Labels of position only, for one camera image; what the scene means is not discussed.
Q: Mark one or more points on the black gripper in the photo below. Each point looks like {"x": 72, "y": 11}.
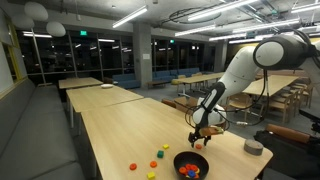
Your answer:
{"x": 199, "y": 133}

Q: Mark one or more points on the orange round block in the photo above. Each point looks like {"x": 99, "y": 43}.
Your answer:
{"x": 194, "y": 168}
{"x": 189, "y": 166}
{"x": 198, "y": 146}
{"x": 133, "y": 166}
{"x": 153, "y": 164}
{"x": 182, "y": 170}

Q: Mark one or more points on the blue round block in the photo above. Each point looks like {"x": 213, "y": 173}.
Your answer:
{"x": 191, "y": 173}

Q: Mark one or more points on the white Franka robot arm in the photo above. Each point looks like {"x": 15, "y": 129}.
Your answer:
{"x": 240, "y": 75}

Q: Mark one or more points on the black bowl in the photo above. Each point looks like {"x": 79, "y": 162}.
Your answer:
{"x": 181, "y": 158}

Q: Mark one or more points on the yellow round stool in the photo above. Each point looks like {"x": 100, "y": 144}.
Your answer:
{"x": 175, "y": 81}

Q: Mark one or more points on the white round pendant lamp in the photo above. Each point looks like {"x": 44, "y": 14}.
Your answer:
{"x": 36, "y": 10}
{"x": 22, "y": 21}
{"x": 55, "y": 29}

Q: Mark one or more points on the yellow cube block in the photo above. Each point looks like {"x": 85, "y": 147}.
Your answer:
{"x": 151, "y": 175}
{"x": 165, "y": 146}

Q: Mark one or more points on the brown wooden chair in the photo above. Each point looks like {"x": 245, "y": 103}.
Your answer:
{"x": 183, "y": 103}
{"x": 168, "y": 103}

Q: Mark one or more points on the green cube block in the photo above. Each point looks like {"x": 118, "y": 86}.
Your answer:
{"x": 160, "y": 154}

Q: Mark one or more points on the grey fabric cylinder speaker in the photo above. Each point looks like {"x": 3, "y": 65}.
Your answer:
{"x": 253, "y": 147}

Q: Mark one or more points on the light wooden chair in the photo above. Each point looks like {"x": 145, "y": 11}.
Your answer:
{"x": 239, "y": 100}
{"x": 306, "y": 95}
{"x": 283, "y": 108}

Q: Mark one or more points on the long wooden table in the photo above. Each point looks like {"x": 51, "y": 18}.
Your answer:
{"x": 191, "y": 80}
{"x": 283, "y": 83}

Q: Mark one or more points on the blue sofa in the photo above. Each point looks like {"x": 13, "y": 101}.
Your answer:
{"x": 188, "y": 71}
{"x": 126, "y": 81}
{"x": 165, "y": 75}

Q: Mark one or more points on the low wooden bench table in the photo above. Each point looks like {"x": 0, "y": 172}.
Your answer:
{"x": 156, "y": 83}

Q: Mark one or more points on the brown leather cushion roll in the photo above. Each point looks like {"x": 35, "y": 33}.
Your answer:
{"x": 287, "y": 133}

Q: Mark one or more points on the paper sign on column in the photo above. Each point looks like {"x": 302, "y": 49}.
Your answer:
{"x": 146, "y": 56}

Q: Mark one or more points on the small green exit sign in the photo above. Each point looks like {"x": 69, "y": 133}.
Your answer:
{"x": 171, "y": 41}

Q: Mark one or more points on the concrete column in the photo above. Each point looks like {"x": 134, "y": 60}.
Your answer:
{"x": 142, "y": 50}

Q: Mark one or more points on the white plate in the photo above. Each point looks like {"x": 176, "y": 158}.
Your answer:
{"x": 106, "y": 86}

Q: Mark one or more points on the light wooden table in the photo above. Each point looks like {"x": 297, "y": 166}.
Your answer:
{"x": 100, "y": 97}
{"x": 78, "y": 82}

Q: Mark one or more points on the black tripod equipment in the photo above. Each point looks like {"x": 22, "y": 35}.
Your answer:
{"x": 310, "y": 116}

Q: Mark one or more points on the grey bench sofa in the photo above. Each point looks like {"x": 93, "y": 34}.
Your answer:
{"x": 36, "y": 140}

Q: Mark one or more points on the wrist camera on tan mount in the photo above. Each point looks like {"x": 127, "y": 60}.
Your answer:
{"x": 211, "y": 130}

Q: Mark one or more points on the yellow window frame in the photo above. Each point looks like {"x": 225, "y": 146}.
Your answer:
{"x": 15, "y": 56}

